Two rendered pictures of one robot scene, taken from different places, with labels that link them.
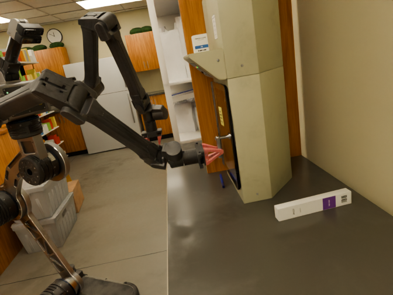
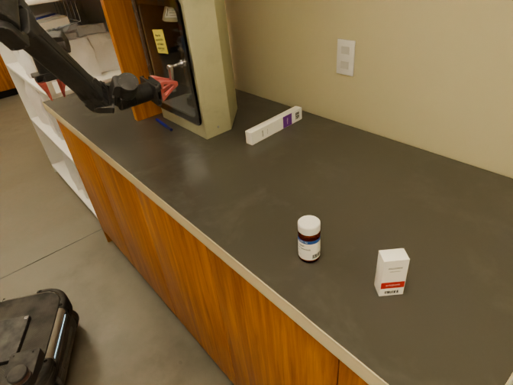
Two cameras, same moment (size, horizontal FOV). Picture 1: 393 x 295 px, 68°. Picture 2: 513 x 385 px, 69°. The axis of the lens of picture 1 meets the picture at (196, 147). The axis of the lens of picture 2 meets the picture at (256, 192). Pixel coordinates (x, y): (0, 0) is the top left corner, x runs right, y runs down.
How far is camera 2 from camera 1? 0.42 m
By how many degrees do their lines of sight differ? 36
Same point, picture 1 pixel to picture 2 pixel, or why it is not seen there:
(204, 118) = (124, 48)
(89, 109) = (29, 25)
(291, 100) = not seen: hidden behind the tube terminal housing
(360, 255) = (329, 151)
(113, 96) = not seen: outside the picture
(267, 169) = (225, 98)
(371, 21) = not seen: outside the picture
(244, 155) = (203, 84)
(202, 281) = (218, 205)
